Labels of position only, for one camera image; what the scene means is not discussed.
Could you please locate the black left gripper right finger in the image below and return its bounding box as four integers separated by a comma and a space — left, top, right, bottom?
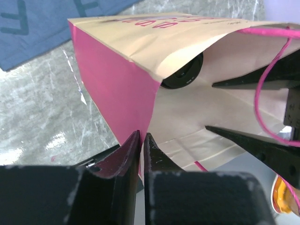
143, 133, 275, 225

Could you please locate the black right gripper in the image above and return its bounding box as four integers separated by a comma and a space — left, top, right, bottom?
205, 49, 300, 183

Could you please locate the blue letter placemat cloth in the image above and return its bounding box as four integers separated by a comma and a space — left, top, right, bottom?
0, 0, 137, 71

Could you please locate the black coffee cup lid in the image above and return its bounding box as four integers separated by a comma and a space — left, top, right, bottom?
160, 53, 203, 90

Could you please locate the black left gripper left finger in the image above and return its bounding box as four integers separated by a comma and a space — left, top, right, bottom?
0, 131, 141, 225

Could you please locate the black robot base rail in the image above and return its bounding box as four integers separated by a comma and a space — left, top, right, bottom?
74, 145, 120, 193

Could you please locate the kraft paper takeout bag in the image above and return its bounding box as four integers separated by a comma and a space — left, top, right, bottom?
68, 13, 300, 171

